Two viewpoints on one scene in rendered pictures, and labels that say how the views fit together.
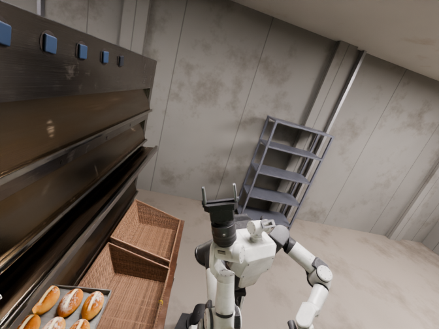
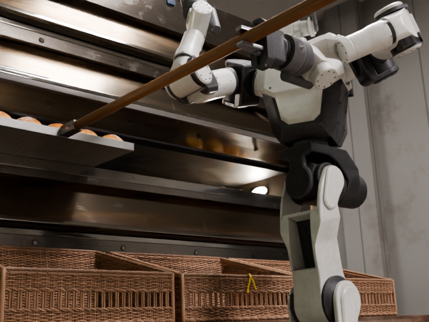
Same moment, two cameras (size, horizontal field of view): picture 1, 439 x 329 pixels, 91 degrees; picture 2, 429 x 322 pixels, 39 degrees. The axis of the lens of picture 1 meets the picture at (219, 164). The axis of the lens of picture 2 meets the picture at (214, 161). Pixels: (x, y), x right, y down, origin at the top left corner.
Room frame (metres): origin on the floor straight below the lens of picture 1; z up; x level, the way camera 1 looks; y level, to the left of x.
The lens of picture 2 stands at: (-0.27, -1.60, 0.57)
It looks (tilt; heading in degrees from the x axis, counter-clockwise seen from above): 15 degrees up; 57
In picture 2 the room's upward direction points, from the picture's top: 2 degrees counter-clockwise
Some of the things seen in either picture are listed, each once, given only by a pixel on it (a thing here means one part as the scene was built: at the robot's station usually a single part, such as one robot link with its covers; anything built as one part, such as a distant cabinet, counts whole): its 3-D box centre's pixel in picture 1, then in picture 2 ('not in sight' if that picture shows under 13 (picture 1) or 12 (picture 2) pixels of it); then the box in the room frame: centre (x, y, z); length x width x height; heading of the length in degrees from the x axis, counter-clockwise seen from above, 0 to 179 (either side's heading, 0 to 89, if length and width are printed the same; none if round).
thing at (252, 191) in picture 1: (278, 177); not in sight; (3.44, -1.02, 0.92); 0.98 x 0.40 x 1.84; 102
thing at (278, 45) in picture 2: not in sight; (276, 49); (0.57, -0.60, 1.19); 0.12 x 0.10 x 0.13; 9
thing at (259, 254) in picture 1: (240, 250); (308, 97); (0.98, -0.25, 1.27); 0.34 x 0.30 x 0.36; 125
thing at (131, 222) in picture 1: (149, 233); (311, 285); (1.52, 0.41, 0.72); 0.56 x 0.49 x 0.28; 8
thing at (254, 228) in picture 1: (258, 228); (296, 33); (0.93, -0.28, 1.47); 0.10 x 0.07 x 0.09; 125
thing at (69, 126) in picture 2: not in sight; (71, 128); (0.34, 0.18, 1.20); 0.09 x 0.04 x 0.03; 99
